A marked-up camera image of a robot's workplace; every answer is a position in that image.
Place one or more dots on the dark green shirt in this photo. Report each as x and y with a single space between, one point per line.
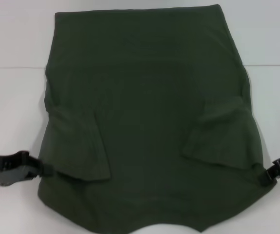
152 107

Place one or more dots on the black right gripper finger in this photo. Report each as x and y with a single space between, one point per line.
268 178

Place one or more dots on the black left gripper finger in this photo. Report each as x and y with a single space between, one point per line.
32 162
34 173

